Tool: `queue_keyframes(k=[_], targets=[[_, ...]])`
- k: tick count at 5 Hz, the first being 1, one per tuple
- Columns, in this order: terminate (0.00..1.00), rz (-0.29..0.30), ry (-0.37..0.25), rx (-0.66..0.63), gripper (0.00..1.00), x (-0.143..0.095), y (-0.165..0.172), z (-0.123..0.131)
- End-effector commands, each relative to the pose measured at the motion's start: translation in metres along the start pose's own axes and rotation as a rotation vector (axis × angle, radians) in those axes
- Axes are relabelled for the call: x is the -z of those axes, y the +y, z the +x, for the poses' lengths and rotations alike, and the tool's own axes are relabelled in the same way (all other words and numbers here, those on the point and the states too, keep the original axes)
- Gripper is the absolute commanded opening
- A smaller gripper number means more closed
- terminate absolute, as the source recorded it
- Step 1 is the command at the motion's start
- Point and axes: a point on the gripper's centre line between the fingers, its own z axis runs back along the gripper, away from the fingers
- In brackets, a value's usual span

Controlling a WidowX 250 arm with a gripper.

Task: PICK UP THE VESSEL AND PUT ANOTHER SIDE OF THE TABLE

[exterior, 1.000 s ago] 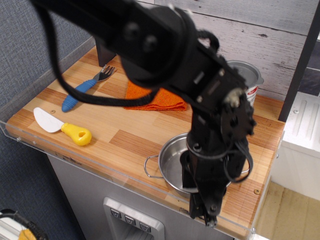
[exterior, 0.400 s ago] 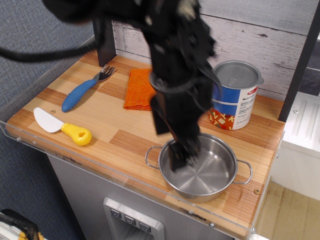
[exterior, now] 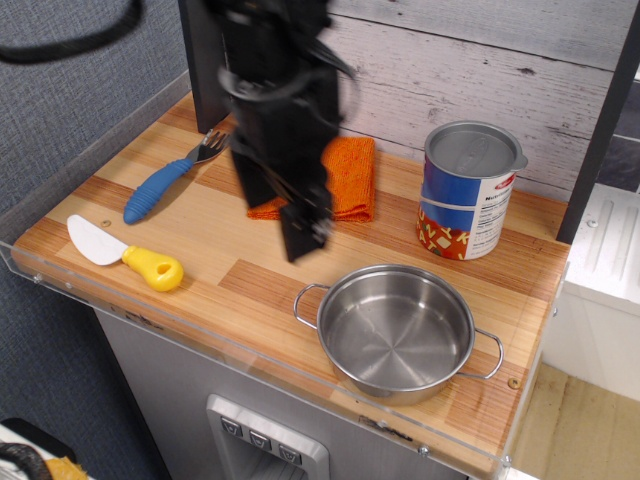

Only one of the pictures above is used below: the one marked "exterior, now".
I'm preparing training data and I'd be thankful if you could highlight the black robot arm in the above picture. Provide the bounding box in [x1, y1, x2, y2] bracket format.
[205, 1, 353, 261]

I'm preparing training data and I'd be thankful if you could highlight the black frame post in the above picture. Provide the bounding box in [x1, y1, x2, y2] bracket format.
[178, 0, 229, 133]
[556, 2, 639, 244]

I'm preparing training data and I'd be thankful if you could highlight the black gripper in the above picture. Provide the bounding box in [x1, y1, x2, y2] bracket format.
[219, 65, 341, 262]

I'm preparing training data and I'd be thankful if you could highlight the white ridged plastic box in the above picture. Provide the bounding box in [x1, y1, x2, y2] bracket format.
[542, 184, 639, 400]

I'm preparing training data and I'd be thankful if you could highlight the blue handled metal fork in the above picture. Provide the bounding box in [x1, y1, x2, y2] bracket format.
[123, 129, 230, 225]

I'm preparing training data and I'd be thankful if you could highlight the black left frame post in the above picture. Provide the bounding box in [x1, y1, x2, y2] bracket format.
[178, 0, 229, 133]

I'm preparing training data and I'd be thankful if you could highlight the black right frame post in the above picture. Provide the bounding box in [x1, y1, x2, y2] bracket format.
[556, 2, 639, 244]

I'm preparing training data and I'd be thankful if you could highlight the black braided cable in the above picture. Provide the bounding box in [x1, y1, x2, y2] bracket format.
[0, 0, 146, 65]

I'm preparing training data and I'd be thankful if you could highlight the orange knitted cloth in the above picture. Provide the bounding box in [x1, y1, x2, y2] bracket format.
[246, 135, 377, 224]

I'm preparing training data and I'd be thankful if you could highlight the yellow handled white toy knife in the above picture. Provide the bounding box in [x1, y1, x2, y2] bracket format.
[66, 214, 184, 292]

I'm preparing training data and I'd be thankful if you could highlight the blue labelled food can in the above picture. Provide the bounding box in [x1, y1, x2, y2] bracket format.
[416, 120, 528, 261]

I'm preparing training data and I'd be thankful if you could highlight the silver toy fridge cabinet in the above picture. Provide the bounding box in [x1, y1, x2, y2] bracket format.
[98, 312, 465, 479]

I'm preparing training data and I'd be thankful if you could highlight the grey dispenser button panel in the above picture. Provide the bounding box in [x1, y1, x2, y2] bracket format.
[206, 394, 331, 479]

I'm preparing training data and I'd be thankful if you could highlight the yellow object at corner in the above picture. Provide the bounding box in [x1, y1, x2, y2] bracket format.
[45, 457, 89, 480]

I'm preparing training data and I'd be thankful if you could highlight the stainless steel pot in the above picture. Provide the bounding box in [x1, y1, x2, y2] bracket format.
[293, 264, 482, 406]

